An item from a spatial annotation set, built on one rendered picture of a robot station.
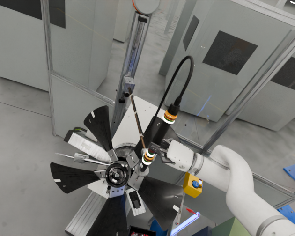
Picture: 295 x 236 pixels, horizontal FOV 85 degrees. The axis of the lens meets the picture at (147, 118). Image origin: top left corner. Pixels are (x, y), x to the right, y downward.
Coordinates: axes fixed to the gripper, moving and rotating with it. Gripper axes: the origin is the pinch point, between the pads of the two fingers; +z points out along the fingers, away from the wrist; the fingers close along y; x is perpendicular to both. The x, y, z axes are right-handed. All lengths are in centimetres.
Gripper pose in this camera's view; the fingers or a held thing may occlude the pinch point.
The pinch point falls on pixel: (156, 143)
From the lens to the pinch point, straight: 65.6
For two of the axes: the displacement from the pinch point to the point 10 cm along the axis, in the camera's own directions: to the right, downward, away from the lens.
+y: 3.5, -5.2, 7.8
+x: 3.1, -7.2, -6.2
